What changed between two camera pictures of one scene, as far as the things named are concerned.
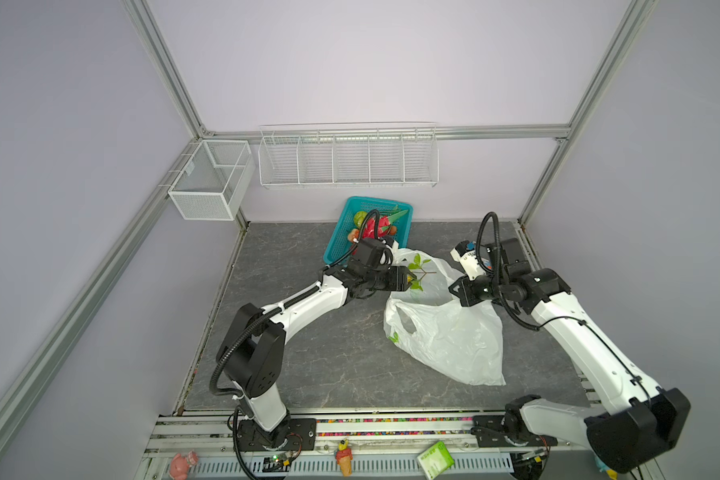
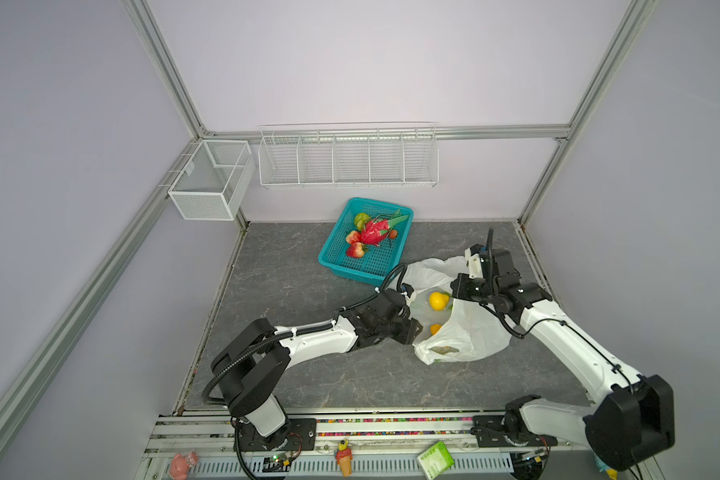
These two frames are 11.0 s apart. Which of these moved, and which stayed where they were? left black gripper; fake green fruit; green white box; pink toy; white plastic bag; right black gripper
Moved: left black gripper; white plastic bag
Stayed: right black gripper; fake green fruit; green white box; pink toy
